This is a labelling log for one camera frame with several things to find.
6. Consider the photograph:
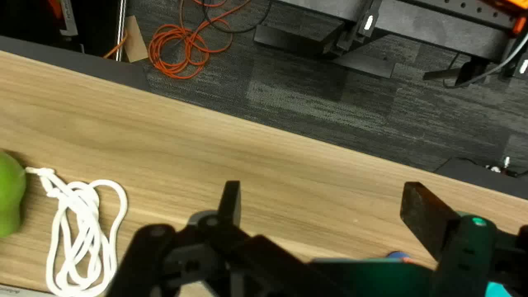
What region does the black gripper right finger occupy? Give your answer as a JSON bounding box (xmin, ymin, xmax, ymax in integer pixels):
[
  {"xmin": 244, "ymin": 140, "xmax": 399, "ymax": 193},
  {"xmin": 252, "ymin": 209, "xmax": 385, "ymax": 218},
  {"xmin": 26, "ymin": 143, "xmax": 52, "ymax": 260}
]
[{"xmin": 399, "ymin": 181, "xmax": 458, "ymax": 259}]

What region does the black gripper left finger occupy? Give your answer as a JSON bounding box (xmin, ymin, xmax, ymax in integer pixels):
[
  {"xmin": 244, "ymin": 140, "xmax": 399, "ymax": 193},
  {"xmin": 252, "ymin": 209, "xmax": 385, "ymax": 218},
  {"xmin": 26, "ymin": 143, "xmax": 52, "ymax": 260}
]
[{"xmin": 217, "ymin": 180, "xmax": 240, "ymax": 226}]

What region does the teal lid play-doh tub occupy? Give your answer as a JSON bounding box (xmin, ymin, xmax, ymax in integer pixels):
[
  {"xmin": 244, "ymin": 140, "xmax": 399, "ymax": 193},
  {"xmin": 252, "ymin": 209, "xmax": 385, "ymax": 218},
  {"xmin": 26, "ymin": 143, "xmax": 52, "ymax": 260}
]
[{"xmin": 306, "ymin": 249, "xmax": 509, "ymax": 297}]

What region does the white coiled rope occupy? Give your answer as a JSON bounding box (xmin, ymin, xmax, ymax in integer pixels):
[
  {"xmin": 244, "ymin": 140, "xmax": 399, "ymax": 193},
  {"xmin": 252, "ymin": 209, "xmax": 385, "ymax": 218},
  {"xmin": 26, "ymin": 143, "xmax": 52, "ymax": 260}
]
[{"xmin": 24, "ymin": 166, "xmax": 130, "ymax": 297}]

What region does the orange extension cable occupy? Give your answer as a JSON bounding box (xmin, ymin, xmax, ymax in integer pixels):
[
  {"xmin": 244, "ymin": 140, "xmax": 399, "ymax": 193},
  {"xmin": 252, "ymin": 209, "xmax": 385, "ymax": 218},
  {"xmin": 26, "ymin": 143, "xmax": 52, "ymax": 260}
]
[{"xmin": 102, "ymin": 0, "xmax": 252, "ymax": 82}]

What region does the green pear toy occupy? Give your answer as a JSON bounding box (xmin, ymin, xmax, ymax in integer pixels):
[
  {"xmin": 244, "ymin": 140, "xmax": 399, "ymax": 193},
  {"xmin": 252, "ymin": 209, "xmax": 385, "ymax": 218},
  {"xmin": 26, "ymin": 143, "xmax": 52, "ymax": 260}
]
[{"xmin": 0, "ymin": 152, "xmax": 26, "ymax": 237}]

